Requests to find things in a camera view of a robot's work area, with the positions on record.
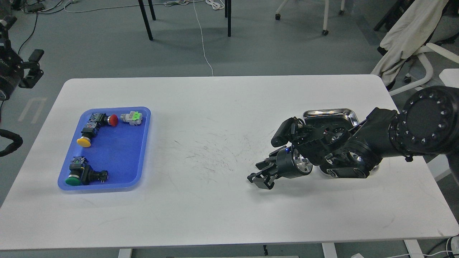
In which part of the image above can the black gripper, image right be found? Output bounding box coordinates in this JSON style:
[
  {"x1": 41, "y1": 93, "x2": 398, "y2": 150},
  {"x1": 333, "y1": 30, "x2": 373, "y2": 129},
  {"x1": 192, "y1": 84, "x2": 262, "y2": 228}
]
[{"x1": 248, "y1": 148, "x2": 313, "y2": 190}]

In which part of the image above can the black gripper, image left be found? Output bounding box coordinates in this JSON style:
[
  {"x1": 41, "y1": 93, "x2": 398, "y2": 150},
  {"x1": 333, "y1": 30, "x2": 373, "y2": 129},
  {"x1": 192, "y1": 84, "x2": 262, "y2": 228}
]
[{"x1": 0, "y1": 16, "x2": 44, "y2": 101}]

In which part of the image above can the black robot arm, image right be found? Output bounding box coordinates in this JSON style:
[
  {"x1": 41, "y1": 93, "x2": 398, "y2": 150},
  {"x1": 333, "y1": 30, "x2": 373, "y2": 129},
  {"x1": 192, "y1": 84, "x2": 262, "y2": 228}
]
[{"x1": 247, "y1": 86, "x2": 459, "y2": 190}]

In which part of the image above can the silver metal tray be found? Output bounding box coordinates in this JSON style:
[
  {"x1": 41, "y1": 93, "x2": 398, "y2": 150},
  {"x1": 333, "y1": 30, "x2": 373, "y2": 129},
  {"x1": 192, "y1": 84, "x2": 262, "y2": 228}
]
[{"x1": 303, "y1": 108, "x2": 379, "y2": 178}]

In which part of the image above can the blue plastic tray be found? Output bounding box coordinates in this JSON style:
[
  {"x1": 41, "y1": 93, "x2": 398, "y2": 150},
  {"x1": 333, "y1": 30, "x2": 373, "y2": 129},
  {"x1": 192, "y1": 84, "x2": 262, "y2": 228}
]
[{"x1": 57, "y1": 106, "x2": 151, "y2": 193}]

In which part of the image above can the grey green connector block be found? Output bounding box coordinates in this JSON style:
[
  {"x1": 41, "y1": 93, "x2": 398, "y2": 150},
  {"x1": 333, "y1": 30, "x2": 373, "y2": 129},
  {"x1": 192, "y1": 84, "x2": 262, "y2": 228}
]
[{"x1": 120, "y1": 111, "x2": 143, "y2": 126}]

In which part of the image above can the black table leg left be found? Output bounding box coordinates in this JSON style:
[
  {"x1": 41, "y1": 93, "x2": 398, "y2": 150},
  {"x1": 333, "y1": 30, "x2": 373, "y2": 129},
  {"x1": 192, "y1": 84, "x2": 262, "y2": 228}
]
[{"x1": 138, "y1": 0, "x2": 156, "y2": 41}]

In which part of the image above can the black table leg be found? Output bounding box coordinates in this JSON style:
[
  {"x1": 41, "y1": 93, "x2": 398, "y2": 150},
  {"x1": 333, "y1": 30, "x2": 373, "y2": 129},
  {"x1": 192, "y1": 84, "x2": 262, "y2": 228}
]
[
  {"x1": 138, "y1": 0, "x2": 156, "y2": 41},
  {"x1": 224, "y1": 0, "x2": 232, "y2": 37}
]

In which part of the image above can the white rolling stand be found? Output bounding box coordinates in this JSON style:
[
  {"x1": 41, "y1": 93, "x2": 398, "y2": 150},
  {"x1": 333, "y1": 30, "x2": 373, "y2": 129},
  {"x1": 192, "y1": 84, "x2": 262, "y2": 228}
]
[{"x1": 274, "y1": 0, "x2": 346, "y2": 36}]

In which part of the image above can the black table leg right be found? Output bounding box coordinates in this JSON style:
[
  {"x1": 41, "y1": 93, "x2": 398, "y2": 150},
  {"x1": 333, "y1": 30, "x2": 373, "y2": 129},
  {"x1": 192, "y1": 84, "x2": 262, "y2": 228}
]
[{"x1": 224, "y1": 0, "x2": 232, "y2": 37}]

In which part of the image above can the beige cloth on chair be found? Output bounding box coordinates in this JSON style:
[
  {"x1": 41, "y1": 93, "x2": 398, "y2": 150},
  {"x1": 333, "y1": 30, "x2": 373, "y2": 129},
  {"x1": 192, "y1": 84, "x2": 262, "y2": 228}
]
[{"x1": 372, "y1": 0, "x2": 448, "y2": 90}]

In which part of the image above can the black floor cable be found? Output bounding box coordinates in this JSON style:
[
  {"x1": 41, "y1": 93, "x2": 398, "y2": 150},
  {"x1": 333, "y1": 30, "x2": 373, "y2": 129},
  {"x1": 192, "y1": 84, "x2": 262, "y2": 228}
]
[{"x1": 11, "y1": 0, "x2": 68, "y2": 54}]

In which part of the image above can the yellow push button switch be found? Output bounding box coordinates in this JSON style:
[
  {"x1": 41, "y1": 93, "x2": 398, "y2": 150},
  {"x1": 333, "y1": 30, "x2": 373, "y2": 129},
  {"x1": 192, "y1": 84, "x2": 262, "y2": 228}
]
[{"x1": 76, "y1": 122, "x2": 99, "y2": 148}]

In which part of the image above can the red push button switch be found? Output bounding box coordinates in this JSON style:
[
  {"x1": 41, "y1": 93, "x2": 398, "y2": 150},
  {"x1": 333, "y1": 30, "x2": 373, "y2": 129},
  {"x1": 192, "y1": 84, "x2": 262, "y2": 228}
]
[{"x1": 88, "y1": 113, "x2": 119, "y2": 128}]

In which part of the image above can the green push button switch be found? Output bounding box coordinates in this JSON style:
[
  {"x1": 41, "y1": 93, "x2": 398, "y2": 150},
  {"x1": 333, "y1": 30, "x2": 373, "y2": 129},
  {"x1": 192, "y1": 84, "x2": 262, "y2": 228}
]
[{"x1": 65, "y1": 156, "x2": 109, "y2": 186}]

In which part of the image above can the white floor cable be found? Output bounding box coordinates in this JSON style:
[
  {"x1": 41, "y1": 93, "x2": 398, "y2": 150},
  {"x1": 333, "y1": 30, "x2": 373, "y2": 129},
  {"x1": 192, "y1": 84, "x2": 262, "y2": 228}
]
[{"x1": 65, "y1": 0, "x2": 226, "y2": 77}]

